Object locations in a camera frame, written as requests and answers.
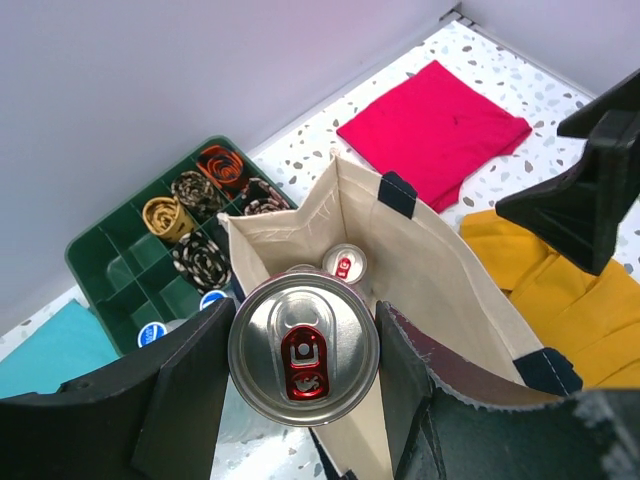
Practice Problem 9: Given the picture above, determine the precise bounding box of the silver top can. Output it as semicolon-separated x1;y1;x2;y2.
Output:
286;263;322;273

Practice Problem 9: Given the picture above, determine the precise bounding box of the blue cap clear bottle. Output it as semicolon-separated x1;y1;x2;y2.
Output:
218;381;281;444

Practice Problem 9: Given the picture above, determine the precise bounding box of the teal folded cloth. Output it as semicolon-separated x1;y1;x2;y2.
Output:
1;300;120;398

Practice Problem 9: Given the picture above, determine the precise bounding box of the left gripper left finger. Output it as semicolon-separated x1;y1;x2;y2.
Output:
1;299;236;479

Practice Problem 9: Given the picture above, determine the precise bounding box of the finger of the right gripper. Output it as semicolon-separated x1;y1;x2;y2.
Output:
495;110;639;275
557;70;640;139

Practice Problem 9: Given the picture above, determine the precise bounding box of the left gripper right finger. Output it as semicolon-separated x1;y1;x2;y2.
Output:
376;302;639;479

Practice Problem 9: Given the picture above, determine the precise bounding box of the black white rolled tie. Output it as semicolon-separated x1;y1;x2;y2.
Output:
171;231;231;295

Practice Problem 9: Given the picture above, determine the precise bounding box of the brown patterned rolled tie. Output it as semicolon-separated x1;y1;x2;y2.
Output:
170;170;225;223

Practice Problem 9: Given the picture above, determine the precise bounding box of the yellow rolled tie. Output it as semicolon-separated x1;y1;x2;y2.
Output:
142;197;196;244

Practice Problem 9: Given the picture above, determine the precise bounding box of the brown pink rolled tie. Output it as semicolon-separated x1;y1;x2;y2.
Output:
240;177;291;216

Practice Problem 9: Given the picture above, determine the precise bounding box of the small clear water bottle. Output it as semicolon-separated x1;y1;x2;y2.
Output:
136;321;168;348

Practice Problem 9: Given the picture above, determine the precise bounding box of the red folded cloth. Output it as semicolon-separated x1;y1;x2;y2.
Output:
337;61;532;213

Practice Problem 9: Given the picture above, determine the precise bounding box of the beige canvas tote bag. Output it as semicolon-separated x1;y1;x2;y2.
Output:
225;157;578;479

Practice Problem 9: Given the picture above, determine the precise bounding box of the red tab can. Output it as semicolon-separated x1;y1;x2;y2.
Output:
228;269;380;427
322;243;368;285

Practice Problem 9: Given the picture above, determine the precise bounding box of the green compartment tray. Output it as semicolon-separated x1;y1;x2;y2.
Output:
65;136;296;355

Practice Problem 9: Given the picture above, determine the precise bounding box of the orange black rolled tie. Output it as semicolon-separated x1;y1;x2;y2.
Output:
196;145;248;200

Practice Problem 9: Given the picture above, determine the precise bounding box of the Pocari Sweat bottle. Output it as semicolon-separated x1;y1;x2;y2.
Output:
199;290;228;311

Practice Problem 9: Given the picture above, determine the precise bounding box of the mustard yellow cloth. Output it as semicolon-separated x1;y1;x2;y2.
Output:
460;210;639;388

